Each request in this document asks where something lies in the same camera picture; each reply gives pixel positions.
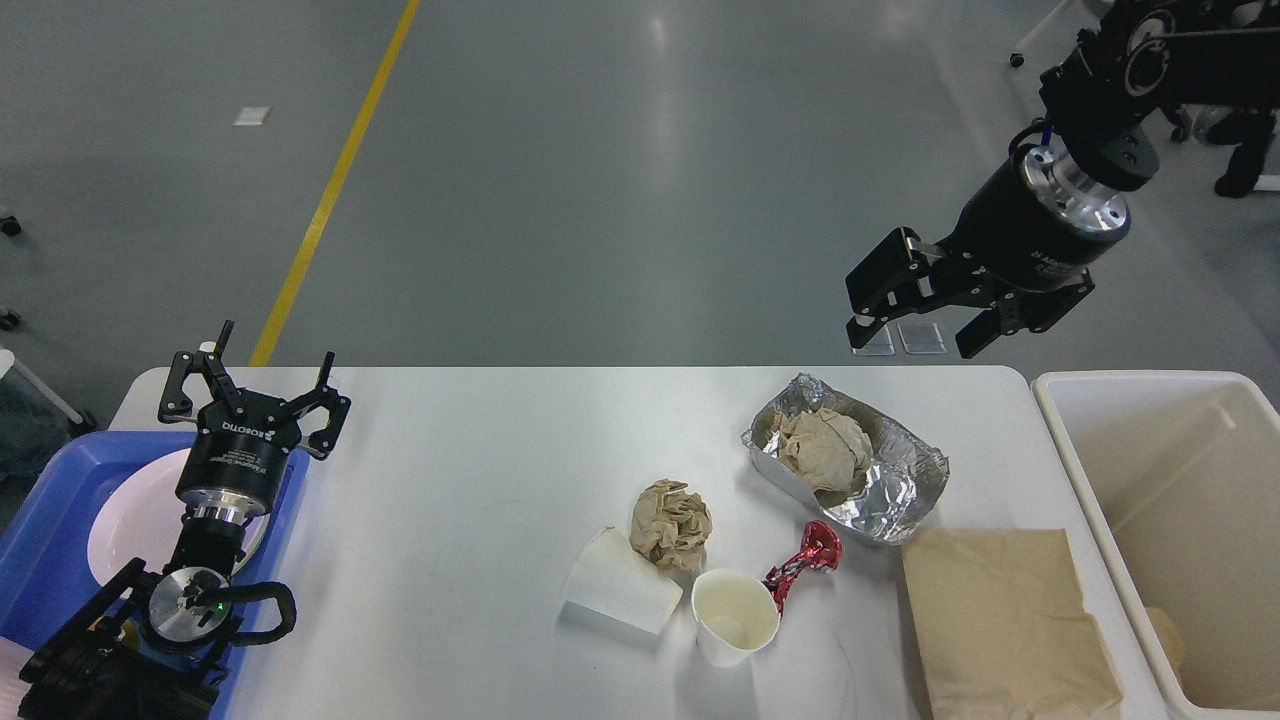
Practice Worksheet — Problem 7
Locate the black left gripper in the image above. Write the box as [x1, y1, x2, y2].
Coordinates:
[156, 320, 351, 524]

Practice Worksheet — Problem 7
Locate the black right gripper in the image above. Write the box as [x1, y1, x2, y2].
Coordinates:
[845, 141, 1132, 359]

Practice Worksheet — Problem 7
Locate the pink plate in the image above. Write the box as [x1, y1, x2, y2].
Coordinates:
[86, 446, 270, 591]

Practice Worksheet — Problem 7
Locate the brown paper bag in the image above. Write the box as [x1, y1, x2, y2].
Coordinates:
[902, 528, 1125, 719]

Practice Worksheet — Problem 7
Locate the white paper cup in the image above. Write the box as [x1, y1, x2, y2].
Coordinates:
[561, 527, 684, 635]
[690, 568, 781, 667]

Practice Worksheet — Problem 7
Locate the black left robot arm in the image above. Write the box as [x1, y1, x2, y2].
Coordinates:
[15, 322, 351, 719]

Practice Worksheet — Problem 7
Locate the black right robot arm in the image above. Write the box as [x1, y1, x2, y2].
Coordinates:
[845, 1, 1279, 359]

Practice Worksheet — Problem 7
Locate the floor outlet cover right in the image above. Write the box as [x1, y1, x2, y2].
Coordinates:
[897, 322, 948, 356]

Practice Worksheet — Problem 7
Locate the floor outlet cover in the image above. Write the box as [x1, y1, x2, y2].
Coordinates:
[851, 325, 897, 357]
[897, 322, 948, 356]

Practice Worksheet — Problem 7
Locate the floor outlet cover left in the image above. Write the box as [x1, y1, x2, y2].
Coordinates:
[851, 325, 897, 357]

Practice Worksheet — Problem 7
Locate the light green plate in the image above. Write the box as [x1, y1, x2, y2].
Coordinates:
[232, 514, 273, 575]

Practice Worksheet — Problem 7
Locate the crumpled aluminium foil tray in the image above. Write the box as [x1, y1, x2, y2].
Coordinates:
[741, 373, 948, 546]

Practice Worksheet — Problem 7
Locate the crumpled paper in foil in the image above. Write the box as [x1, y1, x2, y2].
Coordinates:
[777, 407, 874, 495]

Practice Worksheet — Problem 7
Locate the white office chair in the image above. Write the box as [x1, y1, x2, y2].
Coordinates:
[1007, 0, 1073, 69]

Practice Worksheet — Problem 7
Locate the blue plastic tray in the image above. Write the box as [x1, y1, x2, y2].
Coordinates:
[3, 432, 305, 694]

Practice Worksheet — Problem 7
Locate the beige plastic bin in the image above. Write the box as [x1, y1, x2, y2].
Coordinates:
[1032, 370, 1279, 719]

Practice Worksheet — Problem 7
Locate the red foil wrapper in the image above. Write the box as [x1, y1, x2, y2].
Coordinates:
[762, 520, 844, 618]

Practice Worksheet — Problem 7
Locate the pink object tray corner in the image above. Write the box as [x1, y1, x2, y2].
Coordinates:
[0, 637, 33, 719]

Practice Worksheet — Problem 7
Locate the crumpled brown paper ball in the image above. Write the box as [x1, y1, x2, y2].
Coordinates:
[628, 479, 714, 573]

